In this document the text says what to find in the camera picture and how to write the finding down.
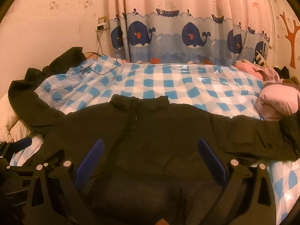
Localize dark cloth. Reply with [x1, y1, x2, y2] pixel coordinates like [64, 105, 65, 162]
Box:
[272, 66, 300, 85]

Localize pink down jacket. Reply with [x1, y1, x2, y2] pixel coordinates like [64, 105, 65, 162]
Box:
[256, 67, 300, 122]

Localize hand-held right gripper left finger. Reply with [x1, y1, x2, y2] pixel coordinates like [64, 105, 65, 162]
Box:
[23, 139, 105, 225]

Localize black cable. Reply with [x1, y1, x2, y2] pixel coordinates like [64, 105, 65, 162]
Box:
[77, 28, 118, 76]

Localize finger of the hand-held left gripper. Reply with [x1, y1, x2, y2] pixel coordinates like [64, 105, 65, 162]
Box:
[0, 137, 33, 167]

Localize black hooded jacket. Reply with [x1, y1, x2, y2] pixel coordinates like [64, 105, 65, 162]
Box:
[25, 47, 88, 85]

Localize black down jacket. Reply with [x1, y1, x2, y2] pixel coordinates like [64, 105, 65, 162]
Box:
[8, 78, 300, 225]

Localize white down jacket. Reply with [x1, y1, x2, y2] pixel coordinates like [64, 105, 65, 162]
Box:
[0, 93, 32, 143]

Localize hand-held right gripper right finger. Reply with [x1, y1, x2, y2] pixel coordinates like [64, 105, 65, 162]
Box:
[198, 137, 277, 225]

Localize pink cloth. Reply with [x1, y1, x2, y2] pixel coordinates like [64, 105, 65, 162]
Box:
[235, 60, 264, 80]

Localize orange tree wall sticker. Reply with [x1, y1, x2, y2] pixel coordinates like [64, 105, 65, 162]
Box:
[279, 11, 300, 69]

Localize whale print curtain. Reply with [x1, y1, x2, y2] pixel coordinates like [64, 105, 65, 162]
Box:
[108, 0, 276, 66]

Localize blue white checkered bed sheet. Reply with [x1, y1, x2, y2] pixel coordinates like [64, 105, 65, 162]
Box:
[9, 56, 300, 225]

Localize black white striped item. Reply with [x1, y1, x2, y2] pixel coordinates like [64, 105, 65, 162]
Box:
[254, 49, 268, 64]

